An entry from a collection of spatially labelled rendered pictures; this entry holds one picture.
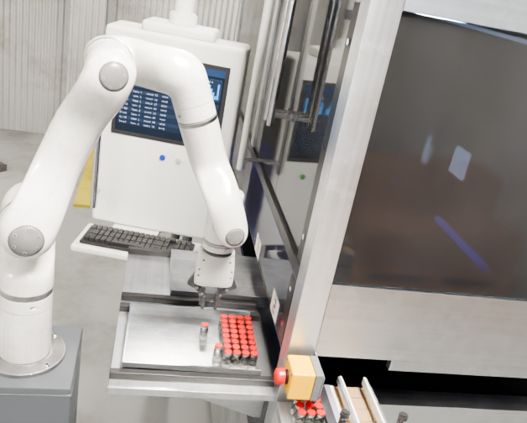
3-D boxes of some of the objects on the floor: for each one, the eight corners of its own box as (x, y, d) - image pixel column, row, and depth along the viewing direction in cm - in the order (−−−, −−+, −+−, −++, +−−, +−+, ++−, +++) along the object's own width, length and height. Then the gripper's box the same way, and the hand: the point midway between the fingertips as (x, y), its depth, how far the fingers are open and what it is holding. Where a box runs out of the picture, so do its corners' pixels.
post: (241, 608, 183) (436, -171, 103) (243, 629, 178) (451, -178, 97) (220, 609, 182) (402, -181, 101) (221, 629, 177) (414, -187, 96)
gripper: (186, 249, 144) (177, 312, 151) (252, 255, 147) (239, 317, 154) (186, 235, 151) (177, 296, 158) (248, 242, 154) (237, 301, 161)
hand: (209, 300), depth 155 cm, fingers open, 3 cm apart
